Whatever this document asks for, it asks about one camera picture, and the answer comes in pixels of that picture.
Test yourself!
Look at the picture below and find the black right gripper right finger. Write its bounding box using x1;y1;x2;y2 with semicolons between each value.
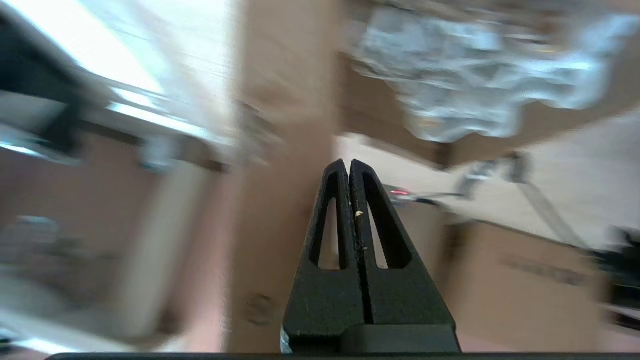
350;160;456;325

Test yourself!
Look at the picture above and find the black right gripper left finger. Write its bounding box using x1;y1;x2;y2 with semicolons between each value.
282;160;373;351

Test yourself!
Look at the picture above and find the brown cardboard shoe box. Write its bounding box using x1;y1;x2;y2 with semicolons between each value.
225;0;347;353

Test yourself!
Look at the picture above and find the brown cardboard carton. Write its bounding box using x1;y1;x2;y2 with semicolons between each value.
444;220;617;352

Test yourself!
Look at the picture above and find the crumpled clear plastic sheet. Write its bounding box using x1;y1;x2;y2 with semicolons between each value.
350;5;640;143

